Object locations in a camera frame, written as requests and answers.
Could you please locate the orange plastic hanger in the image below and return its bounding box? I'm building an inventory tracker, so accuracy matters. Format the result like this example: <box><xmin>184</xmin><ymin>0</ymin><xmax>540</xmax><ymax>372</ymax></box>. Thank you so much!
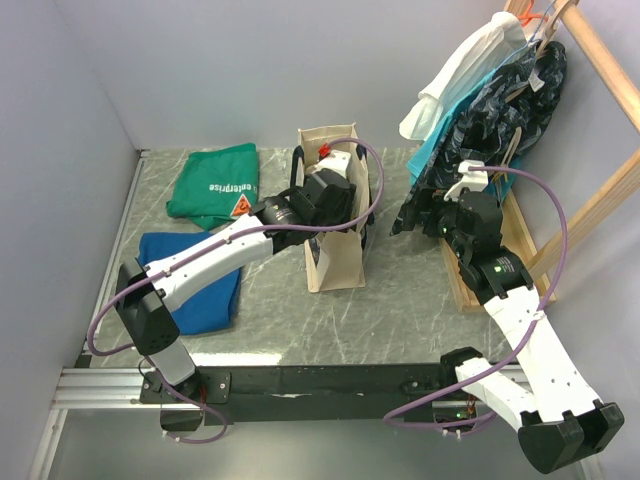
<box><xmin>518</xmin><ymin>0</ymin><xmax>545</xmax><ymax>27</ymax></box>

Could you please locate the wooden clothes rack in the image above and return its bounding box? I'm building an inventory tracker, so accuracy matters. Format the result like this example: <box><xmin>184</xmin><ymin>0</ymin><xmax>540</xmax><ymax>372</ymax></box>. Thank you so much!
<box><xmin>434</xmin><ymin>0</ymin><xmax>640</xmax><ymax>314</ymax></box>

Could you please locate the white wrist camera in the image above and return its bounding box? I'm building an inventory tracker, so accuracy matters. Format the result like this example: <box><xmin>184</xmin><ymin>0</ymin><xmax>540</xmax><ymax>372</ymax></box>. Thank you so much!
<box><xmin>317</xmin><ymin>143</ymin><xmax>352</xmax><ymax>179</ymax></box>
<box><xmin>444</xmin><ymin>160</ymin><xmax>489</xmax><ymax>202</ymax></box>

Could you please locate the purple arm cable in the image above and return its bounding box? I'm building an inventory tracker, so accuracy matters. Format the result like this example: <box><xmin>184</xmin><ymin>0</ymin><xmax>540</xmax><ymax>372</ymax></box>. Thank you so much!
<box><xmin>383</xmin><ymin>166</ymin><xmax>569</xmax><ymax>441</ymax></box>
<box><xmin>85</xmin><ymin>137</ymin><xmax>386</xmax><ymax>445</ymax></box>

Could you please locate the folded blue cloth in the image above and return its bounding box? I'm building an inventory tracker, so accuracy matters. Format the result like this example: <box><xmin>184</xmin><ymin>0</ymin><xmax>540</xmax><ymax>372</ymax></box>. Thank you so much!
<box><xmin>137</xmin><ymin>232</ymin><xmax>242</xmax><ymax>336</ymax></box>

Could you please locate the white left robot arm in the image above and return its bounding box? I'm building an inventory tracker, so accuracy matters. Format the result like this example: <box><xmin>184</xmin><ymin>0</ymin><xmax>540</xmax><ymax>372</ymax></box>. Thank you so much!
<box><xmin>115</xmin><ymin>168</ymin><xmax>356</xmax><ymax>402</ymax></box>

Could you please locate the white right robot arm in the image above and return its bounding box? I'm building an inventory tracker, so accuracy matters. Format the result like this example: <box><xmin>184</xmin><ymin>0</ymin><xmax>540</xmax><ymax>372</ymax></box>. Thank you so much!
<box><xmin>409</xmin><ymin>187</ymin><xmax>624</xmax><ymax>474</ymax></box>

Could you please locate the teal hanging shirt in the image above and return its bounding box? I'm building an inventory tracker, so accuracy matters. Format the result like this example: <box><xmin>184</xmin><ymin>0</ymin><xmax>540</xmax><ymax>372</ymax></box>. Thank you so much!
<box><xmin>407</xmin><ymin>69</ymin><xmax>496</xmax><ymax>187</ymax></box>

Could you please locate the beige canvas tote bag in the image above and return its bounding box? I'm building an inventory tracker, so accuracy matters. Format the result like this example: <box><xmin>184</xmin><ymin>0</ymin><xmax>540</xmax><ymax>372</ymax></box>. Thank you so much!
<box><xmin>290</xmin><ymin>123</ymin><xmax>371</xmax><ymax>293</ymax></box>

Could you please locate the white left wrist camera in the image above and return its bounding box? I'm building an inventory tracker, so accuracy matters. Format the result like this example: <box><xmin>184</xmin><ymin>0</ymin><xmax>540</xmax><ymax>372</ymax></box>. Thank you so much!
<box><xmin>317</xmin><ymin>143</ymin><xmax>352</xmax><ymax>179</ymax></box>

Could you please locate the white hanging shirt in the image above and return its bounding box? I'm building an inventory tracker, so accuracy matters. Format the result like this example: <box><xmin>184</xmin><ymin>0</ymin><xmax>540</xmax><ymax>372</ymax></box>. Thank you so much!
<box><xmin>399</xmin><ymin>11</ymin><xmax>526</xmax><ymax>141</ymax></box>

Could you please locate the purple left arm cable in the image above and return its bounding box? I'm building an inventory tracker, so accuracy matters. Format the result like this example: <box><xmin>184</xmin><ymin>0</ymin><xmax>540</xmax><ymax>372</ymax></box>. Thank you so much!
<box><xmin>85</xmin><ymin>137</ymin><xmax>386</xmax><ymax>445</ymax></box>

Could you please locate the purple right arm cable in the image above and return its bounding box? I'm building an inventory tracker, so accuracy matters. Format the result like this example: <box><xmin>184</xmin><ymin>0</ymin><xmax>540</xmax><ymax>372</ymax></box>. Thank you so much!
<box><xmin>383</xmin><ymin>166</ymin><xmax>569</xmax><ymax>441</ymax></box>

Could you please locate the dark patterned hanging shirt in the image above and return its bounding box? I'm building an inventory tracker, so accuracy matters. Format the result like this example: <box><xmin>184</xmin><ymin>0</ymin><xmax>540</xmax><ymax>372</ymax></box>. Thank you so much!
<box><xmin>390</xmin><ymin>41</ymin><xmax>568</xmax><ymax>235</ymax></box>

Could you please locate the folded green t-shirt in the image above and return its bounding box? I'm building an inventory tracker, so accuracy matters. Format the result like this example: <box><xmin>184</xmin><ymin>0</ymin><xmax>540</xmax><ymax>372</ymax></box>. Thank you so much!
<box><xmin>166</xmin><ymin>143</ymin><xmax>259</xmax><ymax>231</ymax></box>

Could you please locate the aluminium frame rail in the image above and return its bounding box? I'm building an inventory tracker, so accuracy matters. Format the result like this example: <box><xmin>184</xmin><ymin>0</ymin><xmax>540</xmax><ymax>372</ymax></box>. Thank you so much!
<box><xmin>29</xmin><ymin>149</ymin><xmax>190</xmax><ymax>479</ymax></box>

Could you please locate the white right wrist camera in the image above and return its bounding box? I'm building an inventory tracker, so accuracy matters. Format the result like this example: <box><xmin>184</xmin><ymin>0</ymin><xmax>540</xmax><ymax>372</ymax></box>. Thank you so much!
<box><xmin>444</xmin><ymin>160</ymin><xmax>489</xmax><ymax>202</ymax></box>

